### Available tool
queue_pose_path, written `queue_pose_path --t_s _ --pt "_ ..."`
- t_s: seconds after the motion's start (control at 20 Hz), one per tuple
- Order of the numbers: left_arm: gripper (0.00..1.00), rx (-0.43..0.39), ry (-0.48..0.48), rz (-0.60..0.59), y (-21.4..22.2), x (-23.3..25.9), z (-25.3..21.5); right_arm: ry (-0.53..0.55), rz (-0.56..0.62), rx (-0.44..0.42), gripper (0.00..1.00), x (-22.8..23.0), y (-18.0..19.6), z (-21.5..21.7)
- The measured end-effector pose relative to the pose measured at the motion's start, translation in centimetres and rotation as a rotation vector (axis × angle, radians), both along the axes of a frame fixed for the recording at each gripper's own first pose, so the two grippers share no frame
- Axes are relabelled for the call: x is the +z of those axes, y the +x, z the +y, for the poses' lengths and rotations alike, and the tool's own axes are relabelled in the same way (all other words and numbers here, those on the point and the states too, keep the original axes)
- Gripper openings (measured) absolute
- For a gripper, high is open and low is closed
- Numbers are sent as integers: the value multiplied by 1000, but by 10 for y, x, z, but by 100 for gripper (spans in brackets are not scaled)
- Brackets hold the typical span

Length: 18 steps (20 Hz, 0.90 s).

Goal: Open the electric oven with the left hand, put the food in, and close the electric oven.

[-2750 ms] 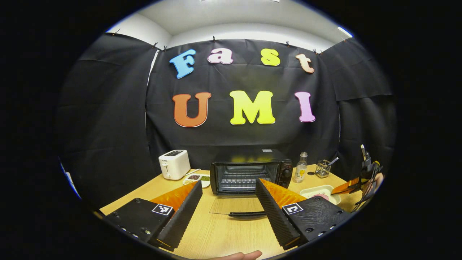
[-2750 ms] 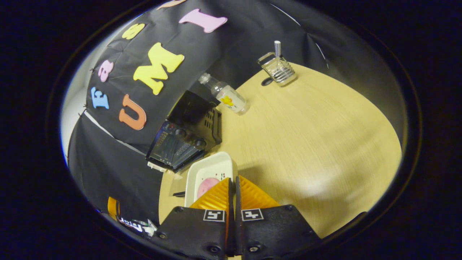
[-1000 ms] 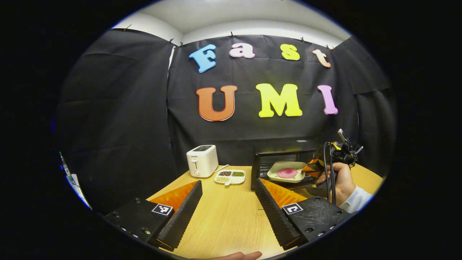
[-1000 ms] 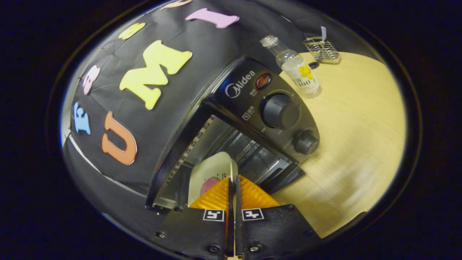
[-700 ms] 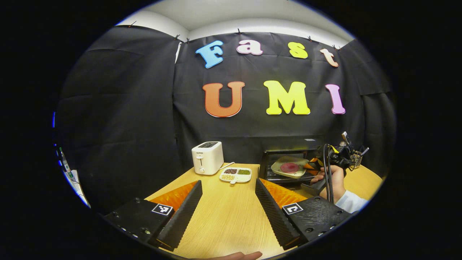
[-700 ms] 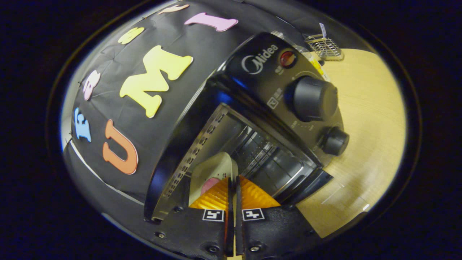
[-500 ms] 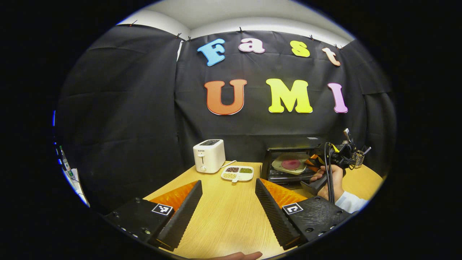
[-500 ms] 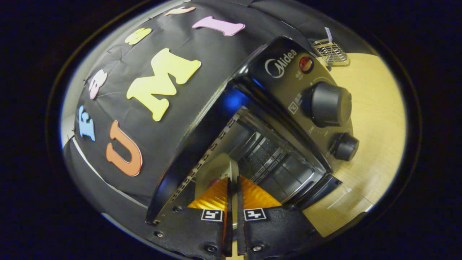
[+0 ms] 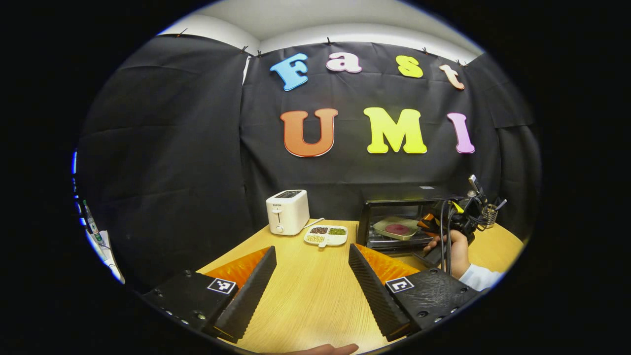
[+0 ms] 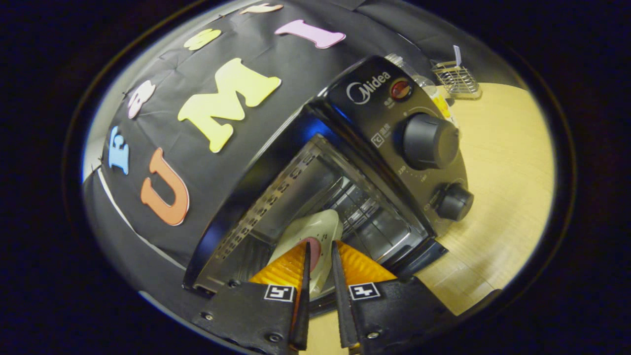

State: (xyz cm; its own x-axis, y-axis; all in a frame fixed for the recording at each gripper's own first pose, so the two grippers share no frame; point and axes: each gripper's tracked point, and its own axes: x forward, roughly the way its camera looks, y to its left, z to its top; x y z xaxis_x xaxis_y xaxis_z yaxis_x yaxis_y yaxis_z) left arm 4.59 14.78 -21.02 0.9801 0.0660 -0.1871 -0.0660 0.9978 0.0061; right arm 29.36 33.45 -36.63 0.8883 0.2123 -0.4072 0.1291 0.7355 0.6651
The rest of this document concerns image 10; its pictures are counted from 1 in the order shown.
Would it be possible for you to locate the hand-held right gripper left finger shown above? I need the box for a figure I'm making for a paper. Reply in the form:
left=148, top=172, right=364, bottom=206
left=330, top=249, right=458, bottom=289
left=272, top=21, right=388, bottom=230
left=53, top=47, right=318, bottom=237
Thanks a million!
left=191, top=240, right=313, bottom=355

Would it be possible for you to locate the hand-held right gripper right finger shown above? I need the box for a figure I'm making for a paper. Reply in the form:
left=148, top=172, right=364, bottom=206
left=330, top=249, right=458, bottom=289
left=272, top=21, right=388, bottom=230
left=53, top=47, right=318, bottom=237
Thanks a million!
left=331, top=240, right=455, bottom=355

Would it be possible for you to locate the pink round food slice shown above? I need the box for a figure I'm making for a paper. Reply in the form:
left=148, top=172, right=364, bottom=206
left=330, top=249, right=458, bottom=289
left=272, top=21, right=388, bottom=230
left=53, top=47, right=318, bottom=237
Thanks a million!
left=301, top=237, right=322, bottom=260

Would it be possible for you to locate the white square plate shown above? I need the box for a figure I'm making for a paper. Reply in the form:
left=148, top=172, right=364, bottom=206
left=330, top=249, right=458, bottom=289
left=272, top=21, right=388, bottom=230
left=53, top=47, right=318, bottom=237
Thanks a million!
left=269, top=209, right=344, bottom=300

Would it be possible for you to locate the black electric oven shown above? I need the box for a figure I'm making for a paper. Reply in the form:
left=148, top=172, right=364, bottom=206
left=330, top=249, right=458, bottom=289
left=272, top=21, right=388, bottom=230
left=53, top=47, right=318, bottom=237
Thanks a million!
left=182, top=55, right=475, bottom=316

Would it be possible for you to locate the clear glass bottle yellow label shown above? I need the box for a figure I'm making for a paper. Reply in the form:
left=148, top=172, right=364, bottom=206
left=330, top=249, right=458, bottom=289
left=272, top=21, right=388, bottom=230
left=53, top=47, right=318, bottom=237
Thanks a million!
left=385, top=53, right=454, bottom=119

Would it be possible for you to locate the metal mesh holder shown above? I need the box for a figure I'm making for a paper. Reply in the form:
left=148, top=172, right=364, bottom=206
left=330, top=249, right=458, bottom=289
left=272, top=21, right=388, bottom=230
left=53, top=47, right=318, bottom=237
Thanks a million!
left=432, top=60, right=482, bottom=99

